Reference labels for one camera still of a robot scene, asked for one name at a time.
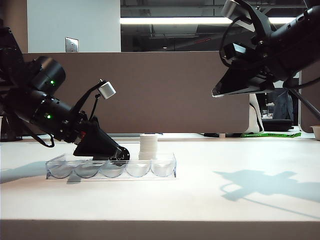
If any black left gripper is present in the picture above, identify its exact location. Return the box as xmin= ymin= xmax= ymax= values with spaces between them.
xmin=58 ymin=111 xmax=124 ymax=161

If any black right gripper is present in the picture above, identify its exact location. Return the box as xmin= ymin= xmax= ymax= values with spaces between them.
xmin=212 ymin=32 xmax=301 ymax=98

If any black poker chip marked 100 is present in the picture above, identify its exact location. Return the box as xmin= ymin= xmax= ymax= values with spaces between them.
xmin=109 ymin=146 xmax=131 ymax=162

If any clear acrylic chip tray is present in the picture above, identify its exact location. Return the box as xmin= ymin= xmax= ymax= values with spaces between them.
xmin=45 ymin=152 xmax=177 ymax=180

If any stack of white poker chips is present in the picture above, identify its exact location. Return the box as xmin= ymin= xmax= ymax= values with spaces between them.
xmin=138 ymin=133 xmax=159 ymax=161

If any black computer monitor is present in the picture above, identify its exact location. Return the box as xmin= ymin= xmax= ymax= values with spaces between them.
xmin=257 ymin=93 xmax=267 ymax=112
xmin=266 ymin=92 xmax=278 ymax=105

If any seated person in dark jacket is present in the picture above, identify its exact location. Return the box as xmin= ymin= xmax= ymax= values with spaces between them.
xmin=273 ymin=87 xmax=300 ymax=124

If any black padded case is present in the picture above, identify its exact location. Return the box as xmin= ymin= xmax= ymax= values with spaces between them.
xmin=262 ymin=119 xmax=295 ymax=131

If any brown desk partition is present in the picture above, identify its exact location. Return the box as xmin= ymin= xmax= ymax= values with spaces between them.
xmin=298 ymin=71 xmax=320 ymax=133
xmin=21 ymin=51 xmax=251 ymax=134

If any beige paper bowl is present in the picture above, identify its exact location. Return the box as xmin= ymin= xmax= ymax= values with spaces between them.
xmin=309 ymin=125 xmax=320 ymax=141

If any long ceiling light strip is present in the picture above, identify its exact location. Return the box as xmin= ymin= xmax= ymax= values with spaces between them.
xmin=120 ymin=16 xmax=298 ymax=25

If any grey metal partition rail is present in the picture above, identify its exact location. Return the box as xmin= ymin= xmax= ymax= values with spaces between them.
xmin=107 ymin=133 xmax=163 ymax=138

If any white bag with black strap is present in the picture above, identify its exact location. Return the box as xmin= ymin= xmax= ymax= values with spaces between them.
xmin=246 ymin=93 xmax=265 ymax=134

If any black looped right arm cable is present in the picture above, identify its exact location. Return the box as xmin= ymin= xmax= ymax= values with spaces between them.
xmin=219 ymin=18 xmax=258 ymax=69

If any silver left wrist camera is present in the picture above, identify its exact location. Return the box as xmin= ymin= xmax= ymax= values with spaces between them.
xmin=97 ymin=79 xmax=117 ymax=100

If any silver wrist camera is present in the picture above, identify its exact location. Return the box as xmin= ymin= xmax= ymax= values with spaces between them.
xmin=221 ymin=0 xmax=254 ymax=31
xmin=97 ymin=79 xmax=117 ymax=100

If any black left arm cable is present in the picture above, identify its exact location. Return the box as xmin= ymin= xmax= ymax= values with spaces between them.
xmin=29 ymin=129 xmax=55 ymax=148

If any green lanyard strap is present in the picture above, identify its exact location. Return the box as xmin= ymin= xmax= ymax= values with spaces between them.
xmin=241 ymin=132 xmax=303 ymax=139

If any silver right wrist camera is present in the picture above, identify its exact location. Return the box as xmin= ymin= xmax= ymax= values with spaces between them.
xmin=221 ymin=0 xmax=254 ymax=31

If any metal wall outlet plate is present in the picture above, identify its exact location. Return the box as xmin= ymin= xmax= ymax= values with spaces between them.
xmin=64 ymin=36 xmax=80 ymax=53

